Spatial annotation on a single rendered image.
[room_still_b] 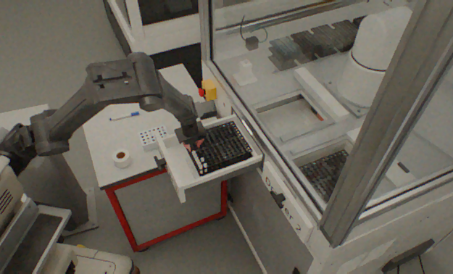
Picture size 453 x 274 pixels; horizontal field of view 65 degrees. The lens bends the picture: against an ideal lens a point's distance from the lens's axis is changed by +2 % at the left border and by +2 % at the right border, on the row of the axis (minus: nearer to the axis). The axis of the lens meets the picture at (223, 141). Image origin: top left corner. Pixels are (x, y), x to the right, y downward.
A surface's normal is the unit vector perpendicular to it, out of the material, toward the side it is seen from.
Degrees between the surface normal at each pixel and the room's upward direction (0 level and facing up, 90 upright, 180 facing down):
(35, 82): 0
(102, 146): 0
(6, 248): 90
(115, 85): 35
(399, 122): 90
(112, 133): 0
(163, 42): 90
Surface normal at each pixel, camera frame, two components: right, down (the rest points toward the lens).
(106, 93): 0.34, -0.19
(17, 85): 0.00, -0.65
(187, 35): 0.42, 0.69
